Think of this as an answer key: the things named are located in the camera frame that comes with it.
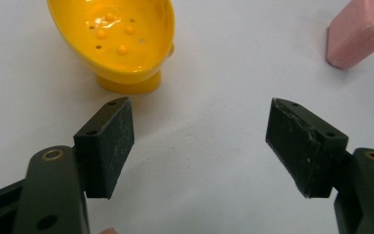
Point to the pink soap bar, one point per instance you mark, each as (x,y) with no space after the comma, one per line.
(357,31)

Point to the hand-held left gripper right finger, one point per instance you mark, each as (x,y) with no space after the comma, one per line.
(308,146)

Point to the yellow plastic soap dish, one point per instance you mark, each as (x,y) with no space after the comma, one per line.
(117,42)

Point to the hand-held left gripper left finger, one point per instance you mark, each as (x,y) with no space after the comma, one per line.
(105,146)

